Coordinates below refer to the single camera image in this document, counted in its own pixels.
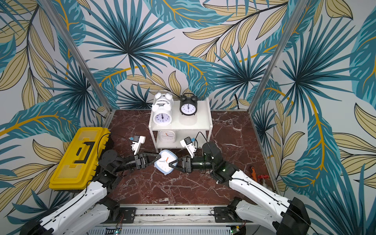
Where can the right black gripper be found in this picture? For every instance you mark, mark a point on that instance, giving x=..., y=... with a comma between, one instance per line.
x=187, y=164

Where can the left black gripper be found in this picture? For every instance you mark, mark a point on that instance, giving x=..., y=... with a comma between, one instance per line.
x=142, y=159

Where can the light blue square alarm clock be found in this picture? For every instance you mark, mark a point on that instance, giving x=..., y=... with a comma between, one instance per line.
x=163, y=163

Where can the white square alarm clock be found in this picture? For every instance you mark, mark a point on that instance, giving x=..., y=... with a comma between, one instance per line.
x=167, y=136

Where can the white matte twin-bell alarm clock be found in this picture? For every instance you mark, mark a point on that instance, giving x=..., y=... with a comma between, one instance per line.
x=162, y=113

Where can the white chrome twin-bell alarm clock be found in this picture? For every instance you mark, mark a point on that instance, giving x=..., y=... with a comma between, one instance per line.
x=164, y=100

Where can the black twin-bell alarm clock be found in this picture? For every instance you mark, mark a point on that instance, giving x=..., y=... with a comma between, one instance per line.
x=188, y=104

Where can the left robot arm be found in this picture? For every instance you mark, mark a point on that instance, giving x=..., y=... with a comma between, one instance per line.
x=92, y=206

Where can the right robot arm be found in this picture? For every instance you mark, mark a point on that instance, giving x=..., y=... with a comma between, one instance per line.
x=269, y=210

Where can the white two-tier shelf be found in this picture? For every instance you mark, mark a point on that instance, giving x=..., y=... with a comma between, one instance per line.
x=198, y=126

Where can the yellow plastic toolbox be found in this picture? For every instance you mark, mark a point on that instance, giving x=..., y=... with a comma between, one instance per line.
x=79, y=164

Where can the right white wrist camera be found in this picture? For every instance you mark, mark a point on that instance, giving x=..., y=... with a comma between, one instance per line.
x=188, y=144

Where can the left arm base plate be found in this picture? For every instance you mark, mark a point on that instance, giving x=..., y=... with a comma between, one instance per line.
x=122, y=215

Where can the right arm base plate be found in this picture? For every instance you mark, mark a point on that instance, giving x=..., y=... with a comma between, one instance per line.
x=226, y=215

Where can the orange handled screwdriver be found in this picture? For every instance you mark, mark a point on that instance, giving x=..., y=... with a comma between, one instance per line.
x=253, y=174

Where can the metal valve red handle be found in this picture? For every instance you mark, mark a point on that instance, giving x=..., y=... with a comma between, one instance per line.
x=262, y=179

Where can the aluminium mounting rail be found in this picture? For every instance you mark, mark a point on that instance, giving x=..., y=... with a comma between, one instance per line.
x=190, y=214

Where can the right aluminium frame post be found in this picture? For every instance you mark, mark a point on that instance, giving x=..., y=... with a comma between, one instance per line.
x=278, y=51

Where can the aluminium frame post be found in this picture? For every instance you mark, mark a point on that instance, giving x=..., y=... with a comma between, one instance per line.
x=55, y=18
x=278, y=51

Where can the left aluminium frame post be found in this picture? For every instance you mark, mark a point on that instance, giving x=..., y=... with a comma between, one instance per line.
x=55, y=18

